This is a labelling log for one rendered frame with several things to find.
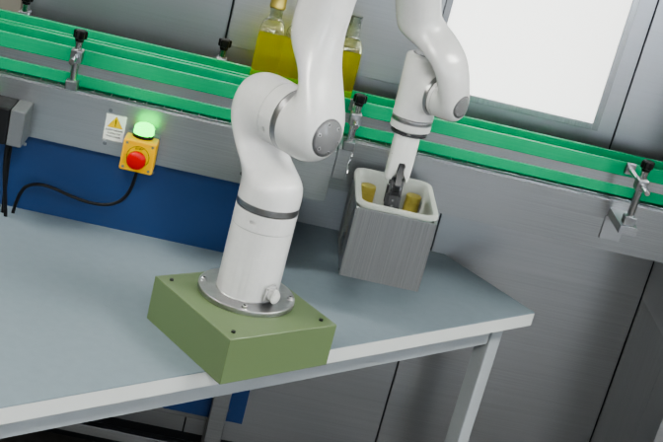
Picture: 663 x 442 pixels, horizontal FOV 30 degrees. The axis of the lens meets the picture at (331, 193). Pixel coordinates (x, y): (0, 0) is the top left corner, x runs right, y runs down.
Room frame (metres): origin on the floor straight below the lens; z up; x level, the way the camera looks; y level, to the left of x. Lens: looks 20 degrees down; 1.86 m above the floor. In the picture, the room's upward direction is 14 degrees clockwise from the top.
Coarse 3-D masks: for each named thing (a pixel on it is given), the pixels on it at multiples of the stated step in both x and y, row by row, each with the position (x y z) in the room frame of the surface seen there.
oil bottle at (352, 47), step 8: (344, 40) 2.67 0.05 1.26; (352, 40) 2.67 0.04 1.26; (360, 40) 2.69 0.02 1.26; (344, 48) 2.66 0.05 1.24; (352, 48) 2.66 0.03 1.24; (360, 48) 2.67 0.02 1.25; (344, 56) 2.66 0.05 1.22; (352, 56) 2.66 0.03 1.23; (360, 56) 2.67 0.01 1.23; (344, 64) 2.66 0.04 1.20; (352, 64) 2.66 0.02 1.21; (344, 72) 2.66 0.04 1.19; (352, 72) 2.66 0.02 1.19; (344, 80) 2.66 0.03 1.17; (352, 80) 2.67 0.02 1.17; (344, 88) 2.66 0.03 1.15; (352, 88) 2.67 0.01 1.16; (344, 96) 2.66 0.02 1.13
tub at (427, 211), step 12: (360, 168) 2.57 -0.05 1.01; (360, 180) 2.50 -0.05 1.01; (372, 180) 2.57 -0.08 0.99; (384, 180) 2.57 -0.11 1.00; (408, 180) 2.58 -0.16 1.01; (360, 192) 2.41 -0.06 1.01; (384, 192) 2.57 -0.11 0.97; (420, 192) 2.58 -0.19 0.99; (432, 192) 2.53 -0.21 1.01; (360, 204) 2.38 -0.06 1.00; (372, 204) 2.36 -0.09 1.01; (420, 204) 2.56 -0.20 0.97; (432, 204) 2.45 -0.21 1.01; (408, 216) 2.37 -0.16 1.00; (420, 216) 2.37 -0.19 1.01; (432, 216) 2.38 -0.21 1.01
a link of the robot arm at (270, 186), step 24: (264, 72) 2.22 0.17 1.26; (240, 96) 2.18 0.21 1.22; (264, 96) 2.15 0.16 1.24; (240, 120) 2.17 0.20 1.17; (264, 120) 2.13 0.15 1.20; (240, 144) 2.16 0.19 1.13; (264, 144) 2.18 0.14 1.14; (264, 168) 2.15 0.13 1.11; (288, 168) 2.18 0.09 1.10; (240, 192) 2.14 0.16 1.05; (264, 192) 2.11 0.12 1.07; (288, 192) 2.12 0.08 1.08; (264, 216) 2.11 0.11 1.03; (288, 216) 2.13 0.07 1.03
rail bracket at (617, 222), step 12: (648, 168) 2.59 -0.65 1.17; (636, 180) 2.59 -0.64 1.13; (636, 192) 2.59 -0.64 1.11; (648, 192) 2.54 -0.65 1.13; (636, 204) 2.59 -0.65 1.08; (612, 216) 2.65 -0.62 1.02; (624, 216) 2.59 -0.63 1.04; (612, 228) 2.68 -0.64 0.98; (624, 228) 2.58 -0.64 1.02; (636, 228) 2.58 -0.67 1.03; (612, 240) 2.68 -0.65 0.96
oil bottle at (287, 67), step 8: (288, 32) 2.65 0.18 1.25; (288, 40) 2.65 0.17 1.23; (288, 48) 2.65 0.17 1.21; (280, 56) 2.65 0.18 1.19; (288, 56) 2.65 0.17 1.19; (280, 64) 2.65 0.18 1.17; (288, 64) 2.65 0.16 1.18; (296, 64) 2.65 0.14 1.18; (280, 72) 2.65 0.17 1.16; (288, 72) 2.65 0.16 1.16; (296, 72) 2.65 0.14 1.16; (296, 80) 2.65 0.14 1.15
